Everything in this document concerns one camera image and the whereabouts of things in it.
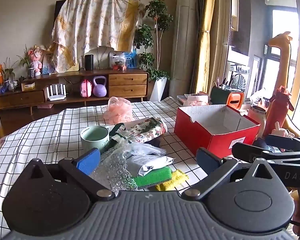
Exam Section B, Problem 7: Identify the clear bubble wrap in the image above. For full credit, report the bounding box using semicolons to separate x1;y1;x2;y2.
89;142;166;194

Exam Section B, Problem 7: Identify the yellow cloth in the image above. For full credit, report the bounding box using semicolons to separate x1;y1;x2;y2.
155;170;189;191

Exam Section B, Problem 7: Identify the green sponge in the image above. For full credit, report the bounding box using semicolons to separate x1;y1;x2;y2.
133;167;172;189

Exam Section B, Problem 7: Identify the white plastic packet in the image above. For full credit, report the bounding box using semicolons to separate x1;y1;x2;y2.
126;154;174;177

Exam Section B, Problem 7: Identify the pink mesh bath pouf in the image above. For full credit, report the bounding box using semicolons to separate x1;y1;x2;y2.
103;96;133;124

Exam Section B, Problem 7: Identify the christmas print cloth bag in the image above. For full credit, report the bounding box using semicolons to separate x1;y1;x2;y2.
107;117;168;149

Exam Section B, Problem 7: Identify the small pink bunny figure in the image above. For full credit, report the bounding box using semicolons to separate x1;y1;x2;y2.
271;121;295;138

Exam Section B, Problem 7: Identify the mint green mug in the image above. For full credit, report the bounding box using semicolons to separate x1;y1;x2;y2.
80;126;110;154

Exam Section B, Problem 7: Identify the red water bottle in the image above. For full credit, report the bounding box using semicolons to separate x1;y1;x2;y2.
263;86;294;137

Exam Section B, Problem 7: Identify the pink steel tumbler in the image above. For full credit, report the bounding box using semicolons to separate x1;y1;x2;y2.
248;105;266;138

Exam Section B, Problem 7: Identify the red cardboard box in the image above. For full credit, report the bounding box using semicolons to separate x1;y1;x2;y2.
174;105;260;158

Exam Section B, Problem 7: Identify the green orange storage bin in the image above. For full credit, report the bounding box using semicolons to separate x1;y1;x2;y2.
210;86;244;110

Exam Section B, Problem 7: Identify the orange white tissue pack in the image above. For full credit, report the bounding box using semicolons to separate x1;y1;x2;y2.
177;92;209;106

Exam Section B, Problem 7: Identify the white router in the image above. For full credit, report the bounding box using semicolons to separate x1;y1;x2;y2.
46;83;66;101

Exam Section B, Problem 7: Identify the purple kettlebell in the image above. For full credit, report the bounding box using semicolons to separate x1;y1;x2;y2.
93;76;107;98

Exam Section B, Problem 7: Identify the wooden tv cabinet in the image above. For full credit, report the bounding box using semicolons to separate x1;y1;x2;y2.
0;69;148;109

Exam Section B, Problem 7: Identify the white plant pot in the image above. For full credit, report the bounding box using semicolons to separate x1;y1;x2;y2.
148;77;167;101

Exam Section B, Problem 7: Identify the yellow giraffe plush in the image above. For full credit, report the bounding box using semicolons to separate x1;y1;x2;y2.
269;31;300;136

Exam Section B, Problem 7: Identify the rolled beige mat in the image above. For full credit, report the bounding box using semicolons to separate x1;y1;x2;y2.
169;0;197;98

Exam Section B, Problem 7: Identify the black cylinder speaker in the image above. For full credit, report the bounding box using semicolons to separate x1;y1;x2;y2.
84;54;94;71

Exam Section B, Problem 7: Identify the bag of red snacks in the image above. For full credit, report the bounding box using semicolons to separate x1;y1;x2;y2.
109;51;127;71

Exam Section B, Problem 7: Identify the pink plush doll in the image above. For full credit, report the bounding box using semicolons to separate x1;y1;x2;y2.
28;45;43;77

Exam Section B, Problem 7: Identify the potted green tree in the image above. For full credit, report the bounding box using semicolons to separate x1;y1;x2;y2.
133;0;173;81

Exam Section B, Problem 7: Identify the floral sheet covered tv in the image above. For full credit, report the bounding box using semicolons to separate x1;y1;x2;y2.
49;0;145;73

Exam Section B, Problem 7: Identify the yellow curtain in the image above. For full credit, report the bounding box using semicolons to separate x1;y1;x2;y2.
190;0;231;93

